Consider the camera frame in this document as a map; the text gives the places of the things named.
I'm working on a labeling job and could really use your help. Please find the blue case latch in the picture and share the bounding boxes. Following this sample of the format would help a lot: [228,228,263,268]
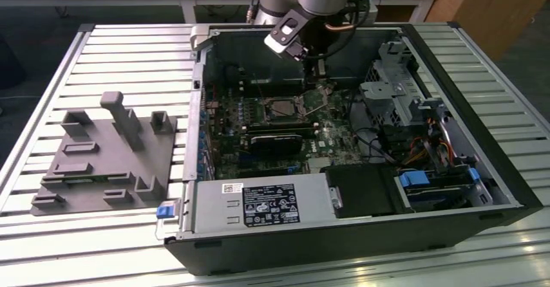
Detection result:
[156,199,180,219]

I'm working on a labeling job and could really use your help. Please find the black graphics card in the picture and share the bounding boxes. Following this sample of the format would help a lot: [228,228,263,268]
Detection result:
[247,132,304,155]

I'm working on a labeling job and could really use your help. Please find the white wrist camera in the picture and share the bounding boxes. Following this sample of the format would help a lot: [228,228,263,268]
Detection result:
[264,16,309,62]

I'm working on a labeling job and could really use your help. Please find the black RAM slot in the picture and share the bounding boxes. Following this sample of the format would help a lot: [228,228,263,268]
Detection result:
[256,81,304,97]

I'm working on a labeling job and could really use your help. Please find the CPU socket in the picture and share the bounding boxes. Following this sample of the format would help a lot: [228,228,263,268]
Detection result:
[261,96,307,124]

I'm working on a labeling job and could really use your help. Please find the black open PC case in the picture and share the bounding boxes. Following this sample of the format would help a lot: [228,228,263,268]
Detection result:
[162,22,543,277]

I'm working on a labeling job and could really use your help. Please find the wooden cabinet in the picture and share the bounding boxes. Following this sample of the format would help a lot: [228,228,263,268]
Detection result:
[423,0,550,61]

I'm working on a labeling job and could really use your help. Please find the silver power supply unit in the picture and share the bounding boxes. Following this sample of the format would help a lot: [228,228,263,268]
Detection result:
[188,172,340,233]

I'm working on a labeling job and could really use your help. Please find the metal disk bay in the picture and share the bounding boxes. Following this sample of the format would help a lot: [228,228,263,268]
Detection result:
[393,167,484,211]

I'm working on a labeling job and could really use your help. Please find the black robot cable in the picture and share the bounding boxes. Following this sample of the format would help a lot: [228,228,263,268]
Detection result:
[317,0,375,59]

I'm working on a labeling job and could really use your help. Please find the orange and yellow wires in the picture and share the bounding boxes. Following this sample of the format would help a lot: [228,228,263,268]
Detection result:
[403,135,456,169]

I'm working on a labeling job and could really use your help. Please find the blue disk carrier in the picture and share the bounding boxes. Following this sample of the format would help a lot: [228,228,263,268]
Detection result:
[397,169,431,190]

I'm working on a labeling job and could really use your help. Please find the green motherboard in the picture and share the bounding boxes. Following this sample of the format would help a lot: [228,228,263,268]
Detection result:
[201,80,389,180]

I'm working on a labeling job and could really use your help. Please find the silver square CPU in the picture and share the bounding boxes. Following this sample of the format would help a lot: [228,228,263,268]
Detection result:
[268,100,300,118]

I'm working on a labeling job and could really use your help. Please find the grey metal drive cage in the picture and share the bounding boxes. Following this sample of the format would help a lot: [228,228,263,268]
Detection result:
[357,41,452,127]

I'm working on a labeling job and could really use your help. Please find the small silver chipset heatsink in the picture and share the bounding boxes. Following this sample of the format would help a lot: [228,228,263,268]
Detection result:
[307,158,333,172]

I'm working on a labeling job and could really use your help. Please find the grey parts rack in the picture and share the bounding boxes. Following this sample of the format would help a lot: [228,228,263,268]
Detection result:
[30,91,177,217]

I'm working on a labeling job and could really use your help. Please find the black internal cable bundle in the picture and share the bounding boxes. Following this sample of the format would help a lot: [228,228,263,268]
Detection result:
[349,125,408,165]

